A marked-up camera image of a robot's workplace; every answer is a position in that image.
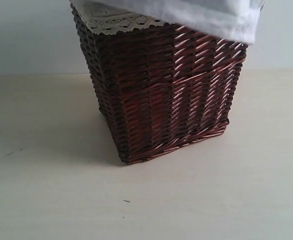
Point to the white t-shirt red lettering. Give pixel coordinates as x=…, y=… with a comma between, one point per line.
x=233, y=20

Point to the dark brown wicker basket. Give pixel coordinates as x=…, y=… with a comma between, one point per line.
x=161, y=88

